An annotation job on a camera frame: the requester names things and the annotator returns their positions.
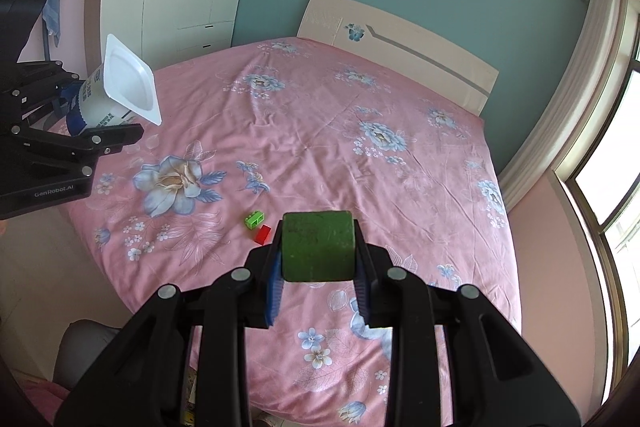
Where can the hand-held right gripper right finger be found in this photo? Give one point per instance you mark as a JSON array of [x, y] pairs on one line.
[[362, 302]]

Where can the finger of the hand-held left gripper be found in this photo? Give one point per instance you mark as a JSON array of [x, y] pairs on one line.
[[35, 82], [115, 136]]

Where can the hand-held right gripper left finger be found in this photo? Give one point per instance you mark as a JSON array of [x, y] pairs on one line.
[[273, 292]]

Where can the white plastic cup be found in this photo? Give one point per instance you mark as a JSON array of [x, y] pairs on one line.
[[120, 82]]

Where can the green block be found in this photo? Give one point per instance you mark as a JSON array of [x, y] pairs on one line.
[[317, 247]]

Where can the red toy brick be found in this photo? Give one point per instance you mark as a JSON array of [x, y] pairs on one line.
[[262, 234]]

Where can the green toy brick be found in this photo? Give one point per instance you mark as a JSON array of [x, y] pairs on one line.
[[254, 219]]

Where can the pink floral bed sheet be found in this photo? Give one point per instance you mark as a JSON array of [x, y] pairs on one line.
[[325, 142]]

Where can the person's right leg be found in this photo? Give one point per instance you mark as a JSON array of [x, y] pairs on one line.
[[87, 349]]

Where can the pink quilted garment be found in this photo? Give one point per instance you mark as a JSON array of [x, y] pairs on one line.
[[42, 404]]

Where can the white headboard with butterfly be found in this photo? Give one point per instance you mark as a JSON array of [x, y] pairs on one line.
[[415, 47]]

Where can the window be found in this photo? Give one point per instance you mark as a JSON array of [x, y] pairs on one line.
[[605, 207]]

